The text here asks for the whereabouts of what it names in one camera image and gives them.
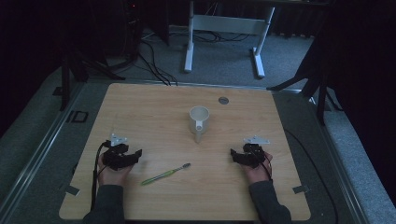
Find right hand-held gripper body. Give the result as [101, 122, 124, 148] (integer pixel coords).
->
[243, 134, 271, 170]

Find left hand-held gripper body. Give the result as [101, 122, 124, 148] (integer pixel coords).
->
[102, 133, 131, 172]

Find green toothbrush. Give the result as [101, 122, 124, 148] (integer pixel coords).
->
[140, 162, 192, 187]

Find white cup with toothbrush holder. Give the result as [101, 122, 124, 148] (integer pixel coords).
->
[188, 105, 211, 145]

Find person's right hand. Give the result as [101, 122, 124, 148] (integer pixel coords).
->
[239, 151, 274, 185]

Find person's left hand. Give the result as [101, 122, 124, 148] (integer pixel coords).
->
[96, 152, 135, 188]

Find grey tape piece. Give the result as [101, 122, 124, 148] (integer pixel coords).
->
[63, 184, 81, 197]
[291, 184, 310, 195]

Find black tripod stand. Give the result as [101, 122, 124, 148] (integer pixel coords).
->
[51, 46, 127, 112]
[266, 59, 344, 127]

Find dark curtain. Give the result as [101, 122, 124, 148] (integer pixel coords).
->
[270, 3, 325, 39]

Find right hand-held gripper cable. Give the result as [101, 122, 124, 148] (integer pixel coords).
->
[257, 150, 274, 182]

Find hand-held gripper cable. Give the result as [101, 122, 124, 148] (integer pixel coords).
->
[90, 140, 112, 213]
[257, 150, 274, 182]

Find left hand-held gripper cable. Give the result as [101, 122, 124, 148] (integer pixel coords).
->
[90, 140, 112, 213]

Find black cable along floor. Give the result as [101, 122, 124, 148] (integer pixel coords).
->
[283, 128, 340, 224]

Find black floor cables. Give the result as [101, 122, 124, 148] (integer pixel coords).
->
[134, 31, 179, 87]

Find black cables under desk frame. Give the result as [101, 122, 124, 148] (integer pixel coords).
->
[191, 28, 252, 44]

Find white metal desk frame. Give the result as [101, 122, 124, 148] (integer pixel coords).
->
[183, 0, 276, 79]

